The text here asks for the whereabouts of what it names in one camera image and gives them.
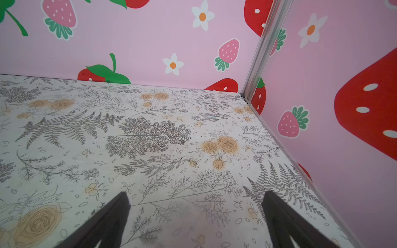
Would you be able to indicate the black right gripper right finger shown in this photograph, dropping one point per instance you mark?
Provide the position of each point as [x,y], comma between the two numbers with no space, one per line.
[287,227]

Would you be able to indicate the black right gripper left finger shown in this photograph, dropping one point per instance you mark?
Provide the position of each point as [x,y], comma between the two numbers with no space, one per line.
[104,229]

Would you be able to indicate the aluminium corner post right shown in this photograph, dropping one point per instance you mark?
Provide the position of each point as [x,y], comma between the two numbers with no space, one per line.
[265,18]

